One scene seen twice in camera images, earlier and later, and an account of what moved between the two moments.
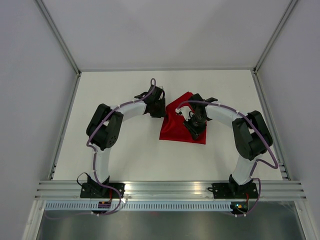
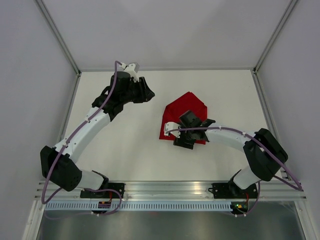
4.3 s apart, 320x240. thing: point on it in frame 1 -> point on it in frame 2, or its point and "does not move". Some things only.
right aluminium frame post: x=289 y=9 does not move
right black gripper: x=195 y=132 -> x=180 y=142
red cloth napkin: x=174 y=129 does not move
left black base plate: x=97 y=190 does not move
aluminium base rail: x=166 y=190 does not move
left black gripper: x=162 y=113 -> x=145 y=92
